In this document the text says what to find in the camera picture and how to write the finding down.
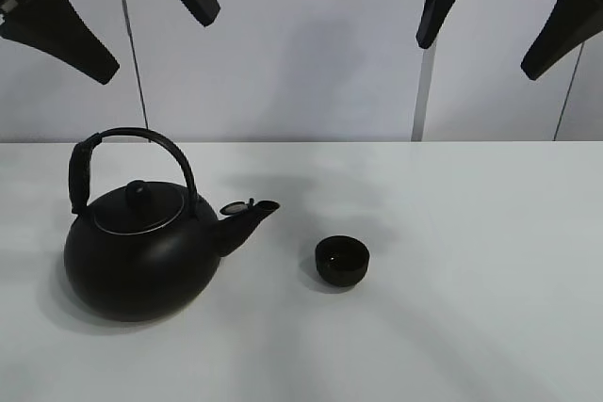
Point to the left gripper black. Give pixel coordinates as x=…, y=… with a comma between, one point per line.
x=54, y=28

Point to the black round teapot kettle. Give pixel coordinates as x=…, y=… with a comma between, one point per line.
x=147, y=249

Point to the small black teacup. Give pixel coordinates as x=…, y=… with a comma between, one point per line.
x=341, y=261

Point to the white vertical panel post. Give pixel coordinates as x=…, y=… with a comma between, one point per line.
x=423, y=92

